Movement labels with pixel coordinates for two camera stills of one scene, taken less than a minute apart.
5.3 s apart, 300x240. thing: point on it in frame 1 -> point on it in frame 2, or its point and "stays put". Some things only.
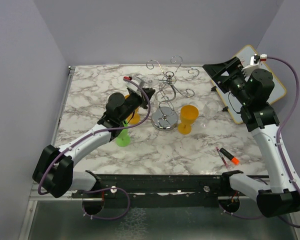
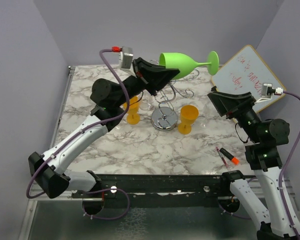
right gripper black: (233, 66) -> (226, 102)
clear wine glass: (210, 109) stays put
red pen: (222, 157) stays put
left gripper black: (143, 99) -> (156, 76)
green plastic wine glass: (123, 139) -> (186, 64)
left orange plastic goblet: (135, 116) stays put
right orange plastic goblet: (188, 115) stays put
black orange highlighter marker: (234, 160) stays put
